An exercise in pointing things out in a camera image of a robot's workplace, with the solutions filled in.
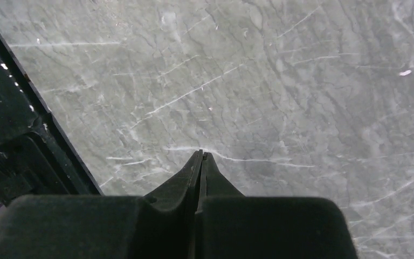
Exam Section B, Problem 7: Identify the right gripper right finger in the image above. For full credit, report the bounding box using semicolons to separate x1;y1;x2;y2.
194;153;357;258

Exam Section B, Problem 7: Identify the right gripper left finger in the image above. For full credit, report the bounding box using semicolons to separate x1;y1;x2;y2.
0;150;203;258

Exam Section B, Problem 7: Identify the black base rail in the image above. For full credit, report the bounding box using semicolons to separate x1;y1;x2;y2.
0;34;102;208

